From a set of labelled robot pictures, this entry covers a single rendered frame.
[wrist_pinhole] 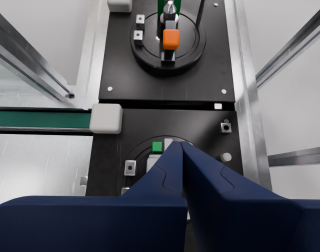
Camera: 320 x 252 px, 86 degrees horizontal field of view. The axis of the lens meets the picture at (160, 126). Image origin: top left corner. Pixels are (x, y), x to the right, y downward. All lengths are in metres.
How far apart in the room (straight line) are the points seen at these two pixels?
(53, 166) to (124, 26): 0.30
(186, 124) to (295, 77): 0.36
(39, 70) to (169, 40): 0.18
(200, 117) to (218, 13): 0.23
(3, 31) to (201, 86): 0.27
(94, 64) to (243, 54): 0.29
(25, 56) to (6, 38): 0.03
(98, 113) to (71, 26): 0.36
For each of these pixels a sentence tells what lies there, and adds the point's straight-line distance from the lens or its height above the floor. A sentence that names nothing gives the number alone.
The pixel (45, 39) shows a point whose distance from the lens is 0.60.
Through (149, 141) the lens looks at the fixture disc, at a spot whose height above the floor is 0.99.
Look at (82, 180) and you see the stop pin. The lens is 0.30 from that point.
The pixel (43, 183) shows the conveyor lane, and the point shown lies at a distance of 0.39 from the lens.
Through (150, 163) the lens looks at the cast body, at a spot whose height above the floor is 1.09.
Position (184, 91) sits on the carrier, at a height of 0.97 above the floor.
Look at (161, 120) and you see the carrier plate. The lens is 0.29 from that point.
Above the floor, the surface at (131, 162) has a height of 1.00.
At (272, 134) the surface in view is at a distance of 0.47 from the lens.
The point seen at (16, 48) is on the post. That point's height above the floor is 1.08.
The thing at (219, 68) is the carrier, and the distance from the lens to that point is 0.35.
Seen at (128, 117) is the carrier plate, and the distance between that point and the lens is 0.29.
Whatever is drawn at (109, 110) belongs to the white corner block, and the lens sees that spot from 0.28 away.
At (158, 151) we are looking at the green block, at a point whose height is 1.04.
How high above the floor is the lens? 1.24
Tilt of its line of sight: 74 degrees down
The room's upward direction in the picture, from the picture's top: 2 degrees clockwise
